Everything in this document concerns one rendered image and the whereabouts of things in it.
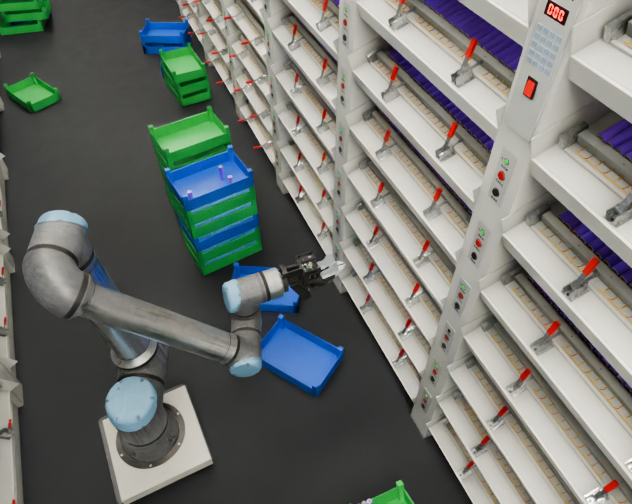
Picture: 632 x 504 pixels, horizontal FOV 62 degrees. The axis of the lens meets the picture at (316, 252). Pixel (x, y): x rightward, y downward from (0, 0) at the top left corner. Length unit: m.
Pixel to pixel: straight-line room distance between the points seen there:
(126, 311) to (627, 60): 1.13
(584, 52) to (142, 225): 2.20
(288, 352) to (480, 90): 1.35
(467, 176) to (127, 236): 1.84
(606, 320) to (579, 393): 0.20
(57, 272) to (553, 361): 1.09
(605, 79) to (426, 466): 1.45
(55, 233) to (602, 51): 1.16
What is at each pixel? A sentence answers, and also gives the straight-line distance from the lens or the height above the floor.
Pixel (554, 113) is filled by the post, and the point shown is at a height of 1.34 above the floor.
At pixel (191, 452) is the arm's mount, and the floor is 0.10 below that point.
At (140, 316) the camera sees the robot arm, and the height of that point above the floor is 0.77.
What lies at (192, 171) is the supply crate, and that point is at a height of 0.42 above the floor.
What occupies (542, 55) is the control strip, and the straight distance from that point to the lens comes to 0.95.
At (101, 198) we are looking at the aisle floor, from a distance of 2.94.
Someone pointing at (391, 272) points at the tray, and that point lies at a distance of 1.76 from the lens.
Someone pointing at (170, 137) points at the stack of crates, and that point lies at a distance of 2.52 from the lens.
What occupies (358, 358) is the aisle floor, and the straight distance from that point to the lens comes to 2.13.
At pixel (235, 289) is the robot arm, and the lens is 1.49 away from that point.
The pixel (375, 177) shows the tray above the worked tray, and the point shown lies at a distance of 1.75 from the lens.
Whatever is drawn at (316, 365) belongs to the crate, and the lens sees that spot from 2.11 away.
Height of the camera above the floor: 1.84
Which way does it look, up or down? 49 degrees down
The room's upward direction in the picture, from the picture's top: straight up
